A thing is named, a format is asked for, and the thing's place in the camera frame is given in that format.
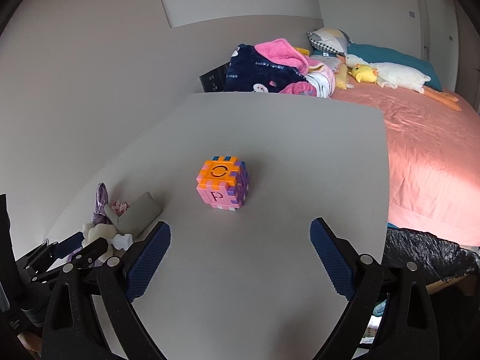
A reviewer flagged navy blue blanket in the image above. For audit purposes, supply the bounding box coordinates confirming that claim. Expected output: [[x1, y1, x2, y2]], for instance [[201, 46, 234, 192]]
[[224, 44, 307, 93]]

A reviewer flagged teal pillow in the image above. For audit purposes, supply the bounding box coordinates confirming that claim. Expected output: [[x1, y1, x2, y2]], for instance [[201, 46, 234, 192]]
[[347, 43, 443, 92]]

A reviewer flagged yellow duck plush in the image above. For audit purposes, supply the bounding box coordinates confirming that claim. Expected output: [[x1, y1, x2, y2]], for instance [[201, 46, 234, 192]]
[[350, 64, 378, 84]]

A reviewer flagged pink fleece garment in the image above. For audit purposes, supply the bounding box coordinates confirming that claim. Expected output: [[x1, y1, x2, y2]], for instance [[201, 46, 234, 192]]
[[255, 38, 320, 97]]

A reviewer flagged white foam packing piece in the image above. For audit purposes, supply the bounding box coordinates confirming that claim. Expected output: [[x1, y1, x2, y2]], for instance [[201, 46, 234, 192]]
[[81, 222, 122, 267]]

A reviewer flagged grey foam corner guard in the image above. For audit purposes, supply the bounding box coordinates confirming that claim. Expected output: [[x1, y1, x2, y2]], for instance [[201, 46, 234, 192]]
[[104, 192, 163, 238]]

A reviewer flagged white striped clothing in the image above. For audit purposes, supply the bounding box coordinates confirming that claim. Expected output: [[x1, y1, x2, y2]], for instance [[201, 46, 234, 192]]
[[305, 55, 342, 98]]

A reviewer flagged white goose plush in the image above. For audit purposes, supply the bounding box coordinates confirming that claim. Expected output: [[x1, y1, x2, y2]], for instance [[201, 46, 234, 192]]
[[345, 55, 461, 111]]

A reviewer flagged black wall socket panel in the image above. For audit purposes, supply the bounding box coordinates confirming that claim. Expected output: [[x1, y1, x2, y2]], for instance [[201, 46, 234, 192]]
[[199, 63, 230, 93]]

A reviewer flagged black lined trash bin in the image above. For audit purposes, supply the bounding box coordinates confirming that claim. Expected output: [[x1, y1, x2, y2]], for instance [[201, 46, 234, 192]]
[[362, 228, 479, 359]]

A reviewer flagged patterned grey yellow pillow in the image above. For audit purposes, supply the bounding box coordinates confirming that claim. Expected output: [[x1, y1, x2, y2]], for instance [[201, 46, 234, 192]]
[[307, 28, 351, 56]]

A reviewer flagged yellow long plush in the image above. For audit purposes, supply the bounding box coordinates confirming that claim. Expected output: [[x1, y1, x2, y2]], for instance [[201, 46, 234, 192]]
[[334, 63, 354, 89]]

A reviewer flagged purple plastic bag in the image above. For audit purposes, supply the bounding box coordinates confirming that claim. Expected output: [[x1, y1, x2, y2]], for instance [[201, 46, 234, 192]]
[[81, 183, 116, 247]]

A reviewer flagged pink orange puzzle cube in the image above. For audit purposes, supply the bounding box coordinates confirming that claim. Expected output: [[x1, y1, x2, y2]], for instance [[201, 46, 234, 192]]
[[196, 156, 250, 211]]

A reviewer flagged small white foam scrap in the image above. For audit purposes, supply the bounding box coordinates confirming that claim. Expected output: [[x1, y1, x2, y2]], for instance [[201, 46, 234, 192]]
[[111, 233, 134, 251]]

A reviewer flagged white door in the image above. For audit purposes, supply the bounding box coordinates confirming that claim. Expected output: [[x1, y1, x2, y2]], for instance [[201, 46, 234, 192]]
[[417, 0, 459, 91]]

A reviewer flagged pink bed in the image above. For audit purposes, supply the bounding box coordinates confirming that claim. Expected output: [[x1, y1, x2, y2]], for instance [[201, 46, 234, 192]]
[[333, 83, 479, 246]]

